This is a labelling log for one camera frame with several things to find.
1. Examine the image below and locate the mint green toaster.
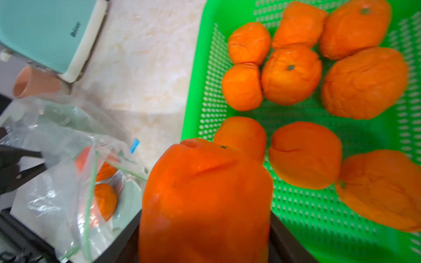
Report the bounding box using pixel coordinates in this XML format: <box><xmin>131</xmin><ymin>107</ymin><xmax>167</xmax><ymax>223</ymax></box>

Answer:
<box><xmin>1</xmin><ymin>0</ymin><xmax>109</xmax><ymax>83</ymax></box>

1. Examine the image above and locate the pink ceramic mug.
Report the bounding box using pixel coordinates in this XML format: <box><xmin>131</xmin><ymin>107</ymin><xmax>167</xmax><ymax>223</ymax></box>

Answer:
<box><xmin>13</xmin><ymin>66</ymin><xmax>71</xmax><ymax>99</ymax></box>

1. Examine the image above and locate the green-zip bag of oranges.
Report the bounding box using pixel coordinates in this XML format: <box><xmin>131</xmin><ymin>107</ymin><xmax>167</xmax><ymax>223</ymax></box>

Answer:
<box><xmin>1</xmin><ymin>94</ymin><xmax>134</xmax><ymax>165</ymax></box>

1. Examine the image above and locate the green plastic basket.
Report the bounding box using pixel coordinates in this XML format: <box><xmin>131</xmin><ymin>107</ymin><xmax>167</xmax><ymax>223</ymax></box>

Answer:
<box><xmin>182</xmin><ymin>1</ymin><xmax>421</xmax><ymax>263</ymax></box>

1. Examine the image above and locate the orange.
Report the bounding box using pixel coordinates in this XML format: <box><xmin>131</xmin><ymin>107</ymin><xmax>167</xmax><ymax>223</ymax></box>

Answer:
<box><xmin>213</xmin><ymin>116</ymin><xmax>266</xmax><ymax>164</ymax></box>
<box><xmin>261</xmin><ymin>44</ymin><xmax>322</xmax><ymax>106</ymax></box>
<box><xmin>335</xmin><ymin>150</ymin><xmax>421</xmax><ymax>232</ymax></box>
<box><xmin>138</xmin><ymin>138</ymin><xmax>273</xmax><ymax>263</ymax></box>
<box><xmin>321</xmin><ymin>47</ymin><xmax>409</xmax><ymax>119</ymax></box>
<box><xmin>272</xmin><ymin>1</ymin><xmax>328</xmax><ymax>49</ymax></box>
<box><xmin>319</xmin><ymin>1</ymin><xmax>391</xmax><ymax>60</ymax></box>
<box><xmin>268</xmin><ymin>122</ymin><xmax>342</xmax><ymax>190</ymax></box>
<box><xmin>221</xmin><ymin>63</ymin><xmax>263</xmax><ymax>111</ymax></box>
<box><xmin>228</xmin><ymin>22</ymin><xmax>271</xmax><ymax>66</ymax></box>

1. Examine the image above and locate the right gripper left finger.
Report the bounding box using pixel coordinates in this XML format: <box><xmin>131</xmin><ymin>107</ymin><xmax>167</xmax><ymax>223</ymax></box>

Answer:
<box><xmin>94</xmin><ymin>211</ymin><xmax>142</xmax><ymax>263</ymax></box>

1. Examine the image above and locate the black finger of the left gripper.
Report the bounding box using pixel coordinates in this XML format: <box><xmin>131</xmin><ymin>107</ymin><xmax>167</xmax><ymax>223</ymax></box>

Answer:
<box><xmin>1</xmin><ymin>145</ymin><xmax>46</xmax><ymax>195</ymax></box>

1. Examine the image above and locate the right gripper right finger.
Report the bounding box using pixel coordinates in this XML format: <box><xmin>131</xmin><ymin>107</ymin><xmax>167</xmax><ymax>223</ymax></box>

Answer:
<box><xmin>268</xmin><ymin>211</ymin><xmax>319</xmax><ymax>263</ymax></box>

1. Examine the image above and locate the blue-zip clear bag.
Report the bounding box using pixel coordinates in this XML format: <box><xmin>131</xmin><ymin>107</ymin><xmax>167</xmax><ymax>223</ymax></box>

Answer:
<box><xmin>129</xmin><ymin>138</ymin><xmax>140</xmax><ymax>154</ymax></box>

